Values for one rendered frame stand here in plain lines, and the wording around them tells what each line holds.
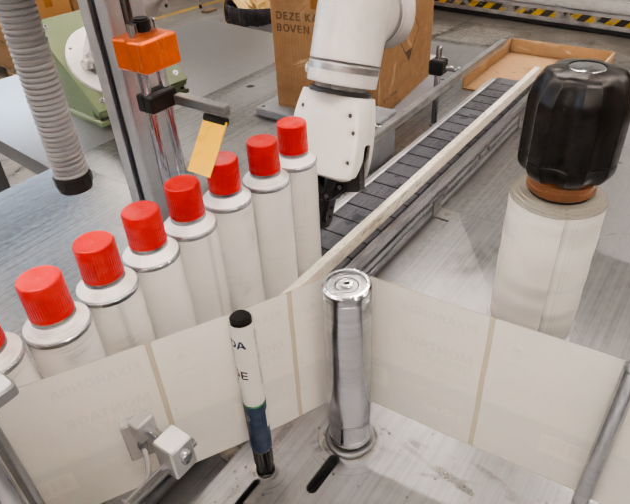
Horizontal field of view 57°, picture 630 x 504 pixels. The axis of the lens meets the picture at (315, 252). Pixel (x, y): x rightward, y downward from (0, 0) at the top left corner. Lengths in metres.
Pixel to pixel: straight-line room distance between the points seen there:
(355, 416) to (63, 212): 0.71
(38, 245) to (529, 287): 0.74
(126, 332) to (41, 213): 0.61
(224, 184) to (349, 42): 0.22
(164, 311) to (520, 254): 0.33
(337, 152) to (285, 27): 0.59
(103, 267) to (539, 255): 0.38
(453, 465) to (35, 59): 0.49
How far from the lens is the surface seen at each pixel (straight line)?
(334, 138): 0.69
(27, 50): 0.54
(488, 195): 1.02
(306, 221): 0.68
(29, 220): 1.09
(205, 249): 0.56
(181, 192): 0.53
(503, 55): 1.67
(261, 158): 0.60
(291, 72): 1.27
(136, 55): 0.57
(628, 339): 0.72
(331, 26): 0.68
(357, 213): 0.86
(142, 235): 0.51
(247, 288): 0.64
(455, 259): 0.77
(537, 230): 0.55
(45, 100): 0.55
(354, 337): 0.44
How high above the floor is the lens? 1.34
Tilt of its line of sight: 36 degrees down
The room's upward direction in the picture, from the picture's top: 3 degrees counter-clockwise
